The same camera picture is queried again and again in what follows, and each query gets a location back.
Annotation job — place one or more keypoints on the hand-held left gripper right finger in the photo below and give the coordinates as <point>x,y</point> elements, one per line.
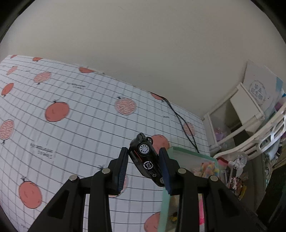
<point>165,171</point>

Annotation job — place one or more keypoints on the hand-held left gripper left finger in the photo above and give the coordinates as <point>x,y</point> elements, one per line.
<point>121,169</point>

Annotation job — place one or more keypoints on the black toy car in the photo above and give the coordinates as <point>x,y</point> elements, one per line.
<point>145,160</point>

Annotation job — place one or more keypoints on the teal cardboard box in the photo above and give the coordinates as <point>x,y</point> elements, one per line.
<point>165,209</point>

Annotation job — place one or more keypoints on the pomegranate print grid bed sheet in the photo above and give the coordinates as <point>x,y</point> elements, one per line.
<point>78,125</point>

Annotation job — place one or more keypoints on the purple toy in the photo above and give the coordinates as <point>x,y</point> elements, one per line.
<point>220,133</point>

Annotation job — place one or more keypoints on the pile of small packets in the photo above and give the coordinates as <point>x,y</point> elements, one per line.
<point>234,180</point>

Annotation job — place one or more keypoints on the crumpled white paper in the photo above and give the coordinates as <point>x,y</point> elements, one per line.
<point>240,160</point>

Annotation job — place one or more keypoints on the white shelf unit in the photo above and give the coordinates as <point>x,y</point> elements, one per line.
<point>245,104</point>

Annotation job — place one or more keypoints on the white printed board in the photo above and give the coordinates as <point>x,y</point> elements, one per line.
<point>260,84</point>

